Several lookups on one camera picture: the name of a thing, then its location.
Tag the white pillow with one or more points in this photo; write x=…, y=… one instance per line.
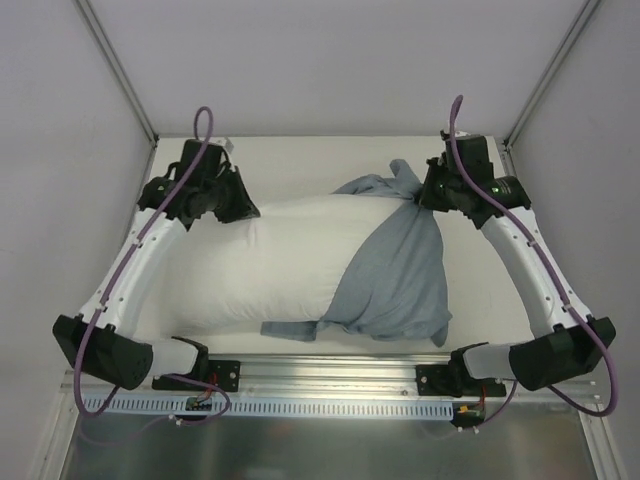
x=283, y=266

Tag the aluminium mounting rail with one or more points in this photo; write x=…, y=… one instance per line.
x=378, y=377

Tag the grey-blue pillowcase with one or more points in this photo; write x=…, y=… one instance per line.
x=395, y=286

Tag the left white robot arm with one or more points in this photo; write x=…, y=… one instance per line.
x=99, y=340

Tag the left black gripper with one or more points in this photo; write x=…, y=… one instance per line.
x=236, y=198

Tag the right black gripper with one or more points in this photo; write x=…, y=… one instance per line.
x=432, y=185

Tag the left aluminium frame post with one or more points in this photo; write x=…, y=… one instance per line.
x=100, y=37

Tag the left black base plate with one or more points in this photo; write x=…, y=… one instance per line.
x=222, y=373

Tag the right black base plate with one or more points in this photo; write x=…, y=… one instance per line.
x=443, y=380

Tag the white slotted cable duct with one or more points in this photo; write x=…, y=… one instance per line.
x=283, y=407

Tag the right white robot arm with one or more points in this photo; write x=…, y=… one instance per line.
x=568, y=341

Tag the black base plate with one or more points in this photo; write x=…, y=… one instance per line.
x=222, y=373
x=443, y=380

